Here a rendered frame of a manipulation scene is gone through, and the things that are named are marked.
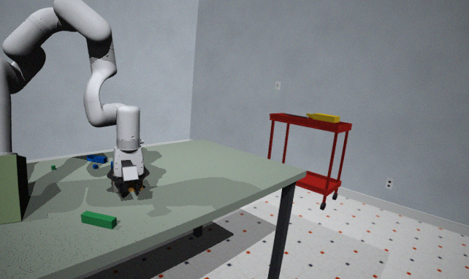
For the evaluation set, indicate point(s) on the blue rectangular bar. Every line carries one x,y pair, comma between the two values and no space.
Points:
98,159

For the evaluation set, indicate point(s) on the wooden cube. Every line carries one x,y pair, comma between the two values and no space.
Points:
131,187

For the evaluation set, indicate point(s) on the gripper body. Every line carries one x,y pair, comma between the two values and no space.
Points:
134,154

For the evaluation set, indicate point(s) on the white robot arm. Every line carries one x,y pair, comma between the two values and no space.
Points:
23,46

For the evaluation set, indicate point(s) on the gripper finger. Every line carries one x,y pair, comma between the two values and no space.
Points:
141,178
116,180

